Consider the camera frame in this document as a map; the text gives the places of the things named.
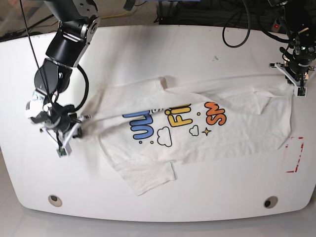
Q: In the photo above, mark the white printed T-shirt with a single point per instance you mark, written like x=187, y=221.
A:
x=144, y=128

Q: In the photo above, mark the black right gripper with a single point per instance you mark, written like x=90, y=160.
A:
x=39, y=110

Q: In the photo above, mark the red tape rectangle marker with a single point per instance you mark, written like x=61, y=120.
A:
x=292, y=154

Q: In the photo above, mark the left table grommet hole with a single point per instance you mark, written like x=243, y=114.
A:
x=55, y=200

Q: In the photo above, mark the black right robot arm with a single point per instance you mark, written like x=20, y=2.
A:
x=78, y=21

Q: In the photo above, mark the table grommet hole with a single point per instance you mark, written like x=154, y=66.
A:
x=55, y=200
x=271, y=202

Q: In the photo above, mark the right table grommet hole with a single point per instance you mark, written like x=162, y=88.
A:
x=271, y=202

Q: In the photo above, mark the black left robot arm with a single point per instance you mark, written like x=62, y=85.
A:
x=301, y=42

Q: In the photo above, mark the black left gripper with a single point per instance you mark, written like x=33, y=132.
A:
x=299, y=61

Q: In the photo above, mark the black power strip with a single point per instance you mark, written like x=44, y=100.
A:
x=276, y=26

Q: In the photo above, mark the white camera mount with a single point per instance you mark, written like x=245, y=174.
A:
x=62, y=140
x=300, y=87

